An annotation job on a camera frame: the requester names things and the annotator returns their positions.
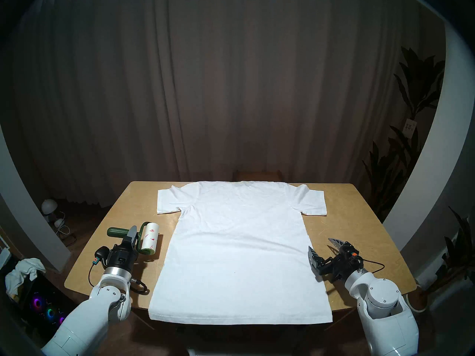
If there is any green handled lint roller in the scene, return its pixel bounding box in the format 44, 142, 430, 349
107, 222, 161, 256

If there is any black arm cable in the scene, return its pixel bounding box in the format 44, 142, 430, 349
88, 263, 150, 296
358, 259, 386, 274

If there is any white t-shirt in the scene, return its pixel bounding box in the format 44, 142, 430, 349
148, 181, 333, 325

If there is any white floor cable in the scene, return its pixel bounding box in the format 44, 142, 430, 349
56, 211, 71, 237

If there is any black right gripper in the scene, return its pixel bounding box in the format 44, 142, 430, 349
307, 237, 362, 283

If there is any plant in white pot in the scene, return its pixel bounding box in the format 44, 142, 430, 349
403, 206, 475, 315

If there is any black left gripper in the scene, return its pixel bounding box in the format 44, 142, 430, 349
106, 225, 141, 274

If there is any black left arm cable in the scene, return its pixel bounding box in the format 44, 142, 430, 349
88, 263, 150, 296

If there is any wooden chair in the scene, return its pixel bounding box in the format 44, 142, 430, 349
233, 169, 283, 183

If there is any computer with rgb fans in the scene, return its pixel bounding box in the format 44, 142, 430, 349
19, 274, 78, 341

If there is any white curved arch pillar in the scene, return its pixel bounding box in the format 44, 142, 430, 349
382, 18, 475, 278
0, 123, 73, 274

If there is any crumpled white cloth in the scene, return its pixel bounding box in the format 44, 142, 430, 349
5, 258, 47, 296

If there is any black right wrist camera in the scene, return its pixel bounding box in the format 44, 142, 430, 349
341, 244, 360, 265

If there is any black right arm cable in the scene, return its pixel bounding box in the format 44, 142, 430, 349
358, 259, 386, 274

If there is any large white mushroom lamp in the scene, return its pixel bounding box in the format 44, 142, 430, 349
41, 199, 57, 222

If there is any tall dark leafy plant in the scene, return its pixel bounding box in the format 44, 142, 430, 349
362, 47, 446, 222

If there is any brown pleated curtain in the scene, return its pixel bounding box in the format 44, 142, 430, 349
11, 0, 446, 207

